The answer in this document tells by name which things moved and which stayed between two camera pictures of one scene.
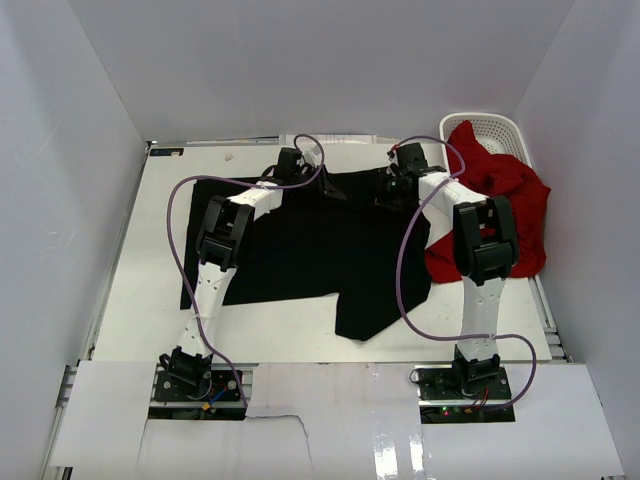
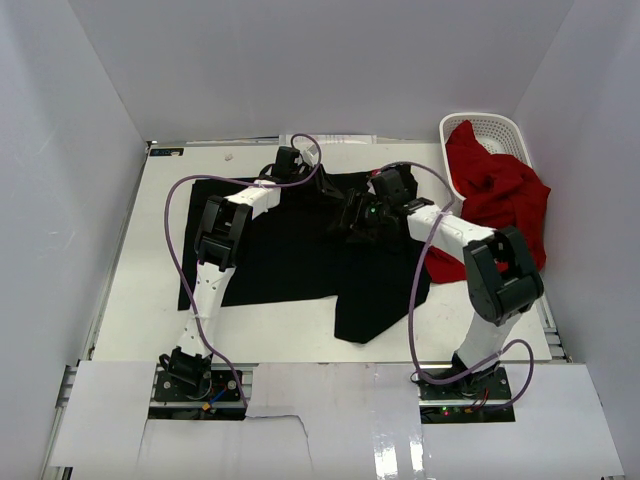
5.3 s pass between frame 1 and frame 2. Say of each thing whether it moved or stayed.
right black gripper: moved
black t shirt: stayed
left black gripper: stayed
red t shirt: stayed
